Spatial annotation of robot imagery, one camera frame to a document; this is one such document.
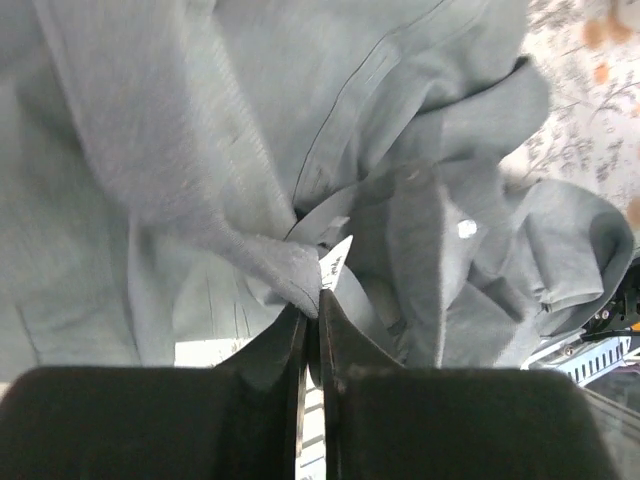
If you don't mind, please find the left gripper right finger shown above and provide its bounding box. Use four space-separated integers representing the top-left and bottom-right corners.
319 291 617 479

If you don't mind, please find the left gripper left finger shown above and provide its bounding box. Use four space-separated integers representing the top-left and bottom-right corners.
1 306 308 479

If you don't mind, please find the grey shirt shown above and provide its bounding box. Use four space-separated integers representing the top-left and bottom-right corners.
1 1 634 382

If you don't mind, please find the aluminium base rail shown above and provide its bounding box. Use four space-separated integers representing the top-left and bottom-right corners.
519 279 640 391

